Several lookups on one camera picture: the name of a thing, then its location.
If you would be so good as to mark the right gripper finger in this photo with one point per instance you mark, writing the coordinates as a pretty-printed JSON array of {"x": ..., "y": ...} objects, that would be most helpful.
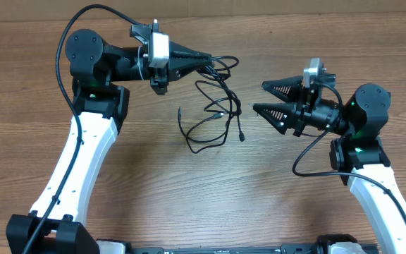
[
  {"x": 286, "y": 89},
  {"x": 281, "y": 116}
]

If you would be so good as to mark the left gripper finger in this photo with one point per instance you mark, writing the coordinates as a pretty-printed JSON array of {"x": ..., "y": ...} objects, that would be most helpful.
[
  {"x": 179, "y": 52},
  {"x": 179, "y": 68}
]

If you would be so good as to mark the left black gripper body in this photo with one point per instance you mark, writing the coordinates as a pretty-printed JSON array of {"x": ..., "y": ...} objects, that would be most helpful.
[{"x": 158, "y": 80}]

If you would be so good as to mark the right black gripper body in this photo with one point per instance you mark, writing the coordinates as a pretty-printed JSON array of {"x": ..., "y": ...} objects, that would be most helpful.
[{"x": 324, "y": 113}]

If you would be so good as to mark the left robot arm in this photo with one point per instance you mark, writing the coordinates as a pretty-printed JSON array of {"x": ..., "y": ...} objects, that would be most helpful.
[{"x": 99, "y": 104}]

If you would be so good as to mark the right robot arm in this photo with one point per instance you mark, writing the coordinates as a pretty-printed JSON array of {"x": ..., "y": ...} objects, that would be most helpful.
[{"x": 357, "y": 154}]

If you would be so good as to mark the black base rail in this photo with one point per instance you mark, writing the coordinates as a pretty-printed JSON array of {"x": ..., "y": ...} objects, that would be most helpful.
[{"x": 220, "y": 250}]

